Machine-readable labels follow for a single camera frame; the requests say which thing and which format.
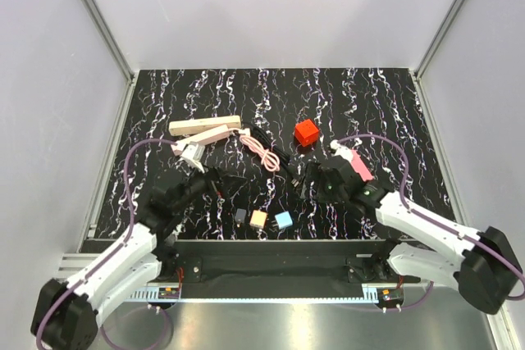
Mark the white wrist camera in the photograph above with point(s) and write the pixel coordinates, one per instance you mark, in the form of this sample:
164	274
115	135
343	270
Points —
341	150
192	154

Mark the pink triangular socket block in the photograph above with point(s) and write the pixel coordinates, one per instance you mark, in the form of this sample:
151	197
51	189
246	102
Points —
359	167

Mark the pink plug adapter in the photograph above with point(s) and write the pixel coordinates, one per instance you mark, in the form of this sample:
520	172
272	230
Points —
258	219

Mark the pink power strip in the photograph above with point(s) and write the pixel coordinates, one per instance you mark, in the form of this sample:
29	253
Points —
205	138

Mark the dark grey plug block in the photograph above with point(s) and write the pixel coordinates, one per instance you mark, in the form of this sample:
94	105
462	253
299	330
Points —
240	216

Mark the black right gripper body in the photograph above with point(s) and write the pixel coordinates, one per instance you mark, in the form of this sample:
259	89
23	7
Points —
324	191

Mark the red block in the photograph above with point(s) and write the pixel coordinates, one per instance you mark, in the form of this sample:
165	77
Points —
306	133

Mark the blue plug block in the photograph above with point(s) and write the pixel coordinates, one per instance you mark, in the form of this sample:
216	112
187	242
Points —
283	220

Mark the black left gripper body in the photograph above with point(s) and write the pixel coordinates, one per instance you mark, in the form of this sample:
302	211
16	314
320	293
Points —
196	185

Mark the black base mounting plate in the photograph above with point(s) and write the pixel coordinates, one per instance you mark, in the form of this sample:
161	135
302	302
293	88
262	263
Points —
268	268

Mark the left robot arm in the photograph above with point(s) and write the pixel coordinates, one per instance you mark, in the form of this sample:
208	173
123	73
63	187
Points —
69	313

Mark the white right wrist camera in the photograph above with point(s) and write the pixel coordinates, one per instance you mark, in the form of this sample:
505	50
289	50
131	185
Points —
341	150

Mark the beige power strip red sockets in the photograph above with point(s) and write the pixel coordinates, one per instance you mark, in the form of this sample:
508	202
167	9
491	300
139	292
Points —
196	126

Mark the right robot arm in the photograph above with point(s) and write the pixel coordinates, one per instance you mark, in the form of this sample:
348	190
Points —
480	265

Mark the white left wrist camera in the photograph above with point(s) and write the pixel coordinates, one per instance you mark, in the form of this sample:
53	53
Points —
192	154

